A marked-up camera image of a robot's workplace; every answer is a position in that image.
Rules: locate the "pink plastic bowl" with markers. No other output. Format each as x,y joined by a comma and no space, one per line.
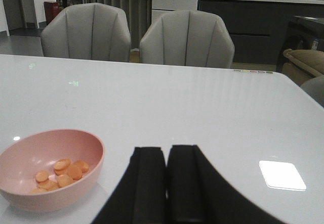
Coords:
23,159

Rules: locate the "dark grey sideboard counter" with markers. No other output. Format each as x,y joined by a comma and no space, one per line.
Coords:
258,27

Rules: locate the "left grey upholstered chair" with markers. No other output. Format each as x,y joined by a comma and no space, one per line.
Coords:
90,31

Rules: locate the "orange ham slice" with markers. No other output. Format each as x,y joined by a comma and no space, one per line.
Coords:
38,190
48,185
74,172
64,180
83,165
62,164
41,176

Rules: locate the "dark side table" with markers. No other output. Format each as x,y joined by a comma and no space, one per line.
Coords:
303,33

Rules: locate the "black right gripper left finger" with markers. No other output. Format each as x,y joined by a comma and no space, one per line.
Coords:
140,196

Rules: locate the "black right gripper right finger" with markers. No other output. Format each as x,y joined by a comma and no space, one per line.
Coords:
198,193

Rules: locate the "grey chair at right edge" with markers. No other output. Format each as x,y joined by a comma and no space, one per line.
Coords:
315,88

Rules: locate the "red trash bin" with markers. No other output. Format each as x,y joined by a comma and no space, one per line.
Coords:
52,9

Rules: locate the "grey upholstered chair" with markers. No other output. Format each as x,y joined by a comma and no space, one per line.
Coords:
187,38
90,31

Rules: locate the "right grey upholstered chair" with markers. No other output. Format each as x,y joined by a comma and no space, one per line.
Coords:
187,38

